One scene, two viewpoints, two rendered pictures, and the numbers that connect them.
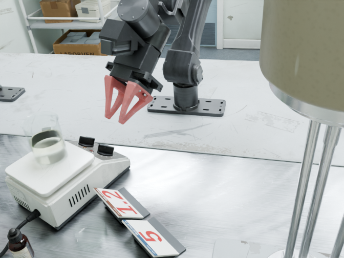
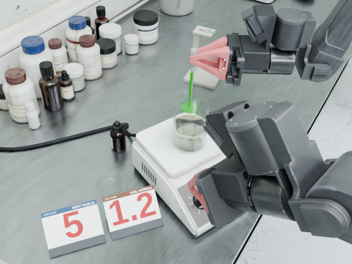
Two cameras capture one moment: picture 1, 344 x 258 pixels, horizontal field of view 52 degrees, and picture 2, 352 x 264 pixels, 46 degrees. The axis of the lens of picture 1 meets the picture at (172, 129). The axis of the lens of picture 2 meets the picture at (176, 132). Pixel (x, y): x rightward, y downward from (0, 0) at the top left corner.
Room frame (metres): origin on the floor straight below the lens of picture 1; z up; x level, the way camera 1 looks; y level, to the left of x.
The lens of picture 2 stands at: (0.61, -0.29, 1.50)
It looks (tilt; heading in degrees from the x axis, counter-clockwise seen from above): 43 degrees down; 103
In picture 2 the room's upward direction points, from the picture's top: 3 degrees clockwise
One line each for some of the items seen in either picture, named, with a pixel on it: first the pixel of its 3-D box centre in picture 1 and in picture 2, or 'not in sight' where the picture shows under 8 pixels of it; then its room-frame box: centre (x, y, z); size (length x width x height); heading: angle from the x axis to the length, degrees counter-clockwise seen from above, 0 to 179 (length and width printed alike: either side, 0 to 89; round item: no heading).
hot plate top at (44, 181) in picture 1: (50, 164); (179, 142); (0.50, 0.23, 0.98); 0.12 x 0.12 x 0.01; 51
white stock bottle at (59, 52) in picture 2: not in sight; (57, 57); (0.13, 0.46, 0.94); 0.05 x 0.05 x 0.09
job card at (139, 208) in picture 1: (121, 201); (133, 211); (0.45, 0.10, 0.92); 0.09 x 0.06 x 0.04; 36
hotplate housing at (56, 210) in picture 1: (67, 173); (187, 167); (0.52, 0.21, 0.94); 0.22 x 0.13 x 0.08; 141
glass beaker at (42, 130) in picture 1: (47, 141); (188, 127); (0.51, 0.22, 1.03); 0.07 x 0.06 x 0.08; 52
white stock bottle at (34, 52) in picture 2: not in sight; (37, 66); (0.13, 0.38, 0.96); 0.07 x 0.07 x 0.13
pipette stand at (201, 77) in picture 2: not in sight; (206, 54); (0.48, 0.56, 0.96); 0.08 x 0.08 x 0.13; 83
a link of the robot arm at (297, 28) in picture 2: not in sight; (301, 43); (0.68, 0.45, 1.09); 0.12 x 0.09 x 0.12; 15
